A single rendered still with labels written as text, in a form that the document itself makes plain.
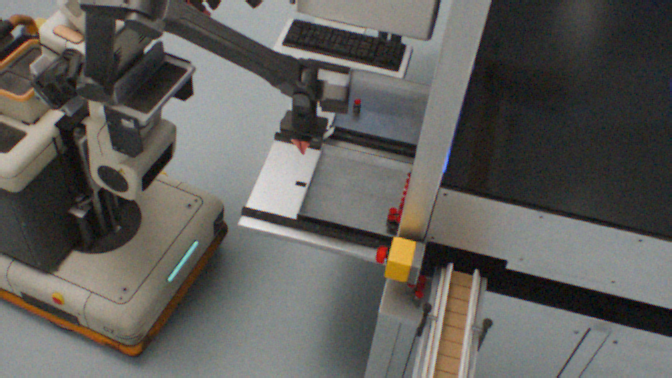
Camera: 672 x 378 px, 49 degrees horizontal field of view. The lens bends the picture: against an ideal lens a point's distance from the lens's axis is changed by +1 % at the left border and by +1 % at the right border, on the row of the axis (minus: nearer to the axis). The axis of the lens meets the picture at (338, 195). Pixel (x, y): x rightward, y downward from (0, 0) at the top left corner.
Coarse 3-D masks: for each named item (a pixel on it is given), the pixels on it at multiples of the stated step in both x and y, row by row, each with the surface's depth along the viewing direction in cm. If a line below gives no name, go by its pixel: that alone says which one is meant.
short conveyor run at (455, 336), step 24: (432, 288) 173; (456, 288) 174; (480, 288) 174; (432, 312) 169; (456, 312) 170; (480, 312) 170; (432, 336) 165; (456, 336) 166; (480, 336) 164; (432, 360) 157; (456, 360) 162
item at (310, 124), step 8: (288, 112) 172; (296, 112) 165; (312, 112) 166; (288, 120) 171; (296, 120) 167; (304, 120) 166; (312, 120) 167; (320, 120) 171; (328, 120) 171; (280, 128) 169; (288, 128) 169; (296, 128) 169; (304, 128) 168; (312, 128) 169; (320, 128) 170; (312, 136) 168; (320, 136) 168
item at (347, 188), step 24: (336, 168) 202; (360, 168) 203; (384, 168) 204; (408, 168) 202; (312, 192) 196; (336, 192) 197; (360, 192) 197; (384, 192) 198; (312, 216) 187; (336, 216) 191; (360, 216) 192; (384, 216) 193
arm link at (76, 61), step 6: (72, 60) 167; (78, 60) 165; (84, 60) 165; (72, 66) 166; (78, 66) 165; (114, 66) 166; (72, 72) 165; (78, 72) 168; (114, 72) 166; (66, 78) 166; (72, 78) 165; (114, 78) 166
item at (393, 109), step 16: (352, 80) 226; (368, 80) 227; (384, 80) 225; (400, 80) 224; (352, 96) 222; (368, 96) 222; (384, 96) 223; (400, 96) 223; (416, 96) 224; (368, 112) 218; (384, 112) 218; (400, 112) 219; (416, 112) 219; (336, 128) 209; (352, 128) 213; (368, 128) 213; (384, 128) 214; (400, 128) 215; (416, 128) 215; (400, 144) 208; (416, 144) 206
